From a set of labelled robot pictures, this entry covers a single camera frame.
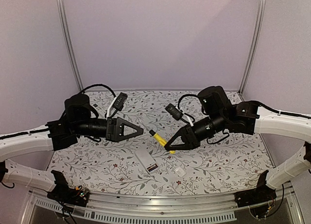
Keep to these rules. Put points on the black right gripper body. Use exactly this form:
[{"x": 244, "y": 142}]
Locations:
[{"x": 217, "y": 122}]

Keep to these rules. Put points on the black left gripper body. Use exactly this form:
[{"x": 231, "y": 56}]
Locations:
[{"x": 83, "y": 129}]

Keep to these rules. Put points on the yellow handled screwdriver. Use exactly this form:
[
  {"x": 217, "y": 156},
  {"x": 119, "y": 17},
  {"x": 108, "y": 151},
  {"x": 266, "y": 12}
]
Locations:
[{"x": 155, "y": 135}]

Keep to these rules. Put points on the white battery cover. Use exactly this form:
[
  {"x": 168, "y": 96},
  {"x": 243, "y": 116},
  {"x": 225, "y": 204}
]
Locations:
[{"x": 179, "y": 171}]

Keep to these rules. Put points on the white remote control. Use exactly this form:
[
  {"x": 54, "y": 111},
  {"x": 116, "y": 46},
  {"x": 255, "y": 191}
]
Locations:
[{"x": 146, "y": 160}]

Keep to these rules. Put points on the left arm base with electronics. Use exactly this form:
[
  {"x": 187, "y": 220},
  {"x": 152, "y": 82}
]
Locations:
[{"x": 77, "y": 196}]

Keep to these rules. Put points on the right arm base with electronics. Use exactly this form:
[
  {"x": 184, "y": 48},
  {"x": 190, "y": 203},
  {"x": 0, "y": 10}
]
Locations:
[{"x": 257, "y": 192}]

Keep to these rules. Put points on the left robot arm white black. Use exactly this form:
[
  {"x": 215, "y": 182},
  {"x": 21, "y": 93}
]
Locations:
[{"x": 48, "y": 137}]

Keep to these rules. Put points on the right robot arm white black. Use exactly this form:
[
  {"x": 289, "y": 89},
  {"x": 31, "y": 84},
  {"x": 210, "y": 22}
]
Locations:
[{"x": 248, "y": 117}]

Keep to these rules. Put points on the long white remote with buttons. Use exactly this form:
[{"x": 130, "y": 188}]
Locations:
[{"x": 97, "y": 107}]

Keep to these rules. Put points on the floral patterned table mat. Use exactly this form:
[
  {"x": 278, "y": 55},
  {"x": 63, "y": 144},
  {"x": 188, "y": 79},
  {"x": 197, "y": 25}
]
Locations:
[{"x": 218, "y": 165}]

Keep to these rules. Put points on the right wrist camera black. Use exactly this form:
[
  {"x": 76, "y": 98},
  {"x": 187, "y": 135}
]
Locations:
[{"x": 179, "y": 115}]

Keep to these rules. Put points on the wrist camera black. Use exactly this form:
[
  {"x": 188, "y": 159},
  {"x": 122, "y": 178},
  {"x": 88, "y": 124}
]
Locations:
[
  {"x": 179, "y": 115},
  {"x": 116, "y": 105}
]

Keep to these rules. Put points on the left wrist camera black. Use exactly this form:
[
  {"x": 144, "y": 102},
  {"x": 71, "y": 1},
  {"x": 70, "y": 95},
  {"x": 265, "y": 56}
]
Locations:
[{"x": 116, "y": 105}]

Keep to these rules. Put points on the right aluminium frame post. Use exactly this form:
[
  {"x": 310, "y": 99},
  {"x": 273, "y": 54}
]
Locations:
[{"x": 253, "y": 45}]

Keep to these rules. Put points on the aluminium frame post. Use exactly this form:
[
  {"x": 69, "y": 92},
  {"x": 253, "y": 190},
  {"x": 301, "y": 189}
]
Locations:
[
  {"x": 68, "y": 43},
  {"x": 253, "y": 45}
]

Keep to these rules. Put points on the left aluminium frame post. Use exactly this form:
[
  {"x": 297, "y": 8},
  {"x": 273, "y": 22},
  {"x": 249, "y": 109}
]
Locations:
[{"x": 68, "y": 43}]

